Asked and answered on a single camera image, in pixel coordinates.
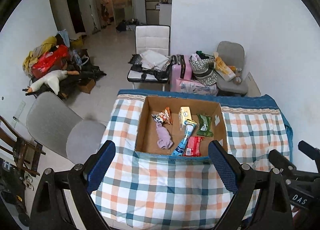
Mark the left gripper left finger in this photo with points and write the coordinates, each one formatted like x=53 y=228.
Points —
x=50 y=208

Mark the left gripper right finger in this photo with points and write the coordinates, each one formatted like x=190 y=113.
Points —
x=272 y=209

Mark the red tissue pack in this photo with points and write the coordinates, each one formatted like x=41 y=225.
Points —
x=193 y=146

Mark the green wet wipes pack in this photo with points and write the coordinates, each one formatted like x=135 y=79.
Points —
x=204 y=126

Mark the blue long snack pouch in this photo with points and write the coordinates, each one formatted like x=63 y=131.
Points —
x=189 y=126

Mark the mauve fleece cloth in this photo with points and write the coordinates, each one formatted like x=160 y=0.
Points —
x=164 y=138

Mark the yellow blue tissue pack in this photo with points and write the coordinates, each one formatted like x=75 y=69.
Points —
x=183 y=115

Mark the orange panda snack bag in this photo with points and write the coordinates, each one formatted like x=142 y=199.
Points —
x=163 y=117

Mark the right hand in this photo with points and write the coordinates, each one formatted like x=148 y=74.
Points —
x=299 y=215

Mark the wooden chair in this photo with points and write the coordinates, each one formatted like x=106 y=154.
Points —
x=19 y=150

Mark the grey chair near table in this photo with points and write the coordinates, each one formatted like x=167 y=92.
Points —
x=53 y=124

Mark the plaid tablecloth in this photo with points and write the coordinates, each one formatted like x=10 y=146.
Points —
x=146 y=191

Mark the small cardboard box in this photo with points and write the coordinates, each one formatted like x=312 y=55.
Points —
x=86 y=86

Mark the tape roll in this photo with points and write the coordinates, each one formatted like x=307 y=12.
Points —
x=237 y=80

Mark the white goose plush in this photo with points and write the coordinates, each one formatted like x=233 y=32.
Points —
x=52 y=80

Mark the floral pink package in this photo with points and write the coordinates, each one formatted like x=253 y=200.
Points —
x=195 y=87

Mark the yellow snack package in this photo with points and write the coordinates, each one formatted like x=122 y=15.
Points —
x=222 y=69

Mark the red plastic bag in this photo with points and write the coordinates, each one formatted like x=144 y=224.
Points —
x=57 y=58

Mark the pink suitcase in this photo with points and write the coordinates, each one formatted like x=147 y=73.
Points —
x=180 y=70

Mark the white papers on chair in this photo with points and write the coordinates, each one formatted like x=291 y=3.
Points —
x=153 y=60

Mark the white padded chair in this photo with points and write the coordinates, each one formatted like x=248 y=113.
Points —
x=152 y=46

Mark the beige board against wall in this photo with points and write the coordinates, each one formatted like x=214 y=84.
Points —
x=253 y=90

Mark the grey chair by wall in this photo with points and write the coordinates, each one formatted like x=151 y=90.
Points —
x=233 y=54

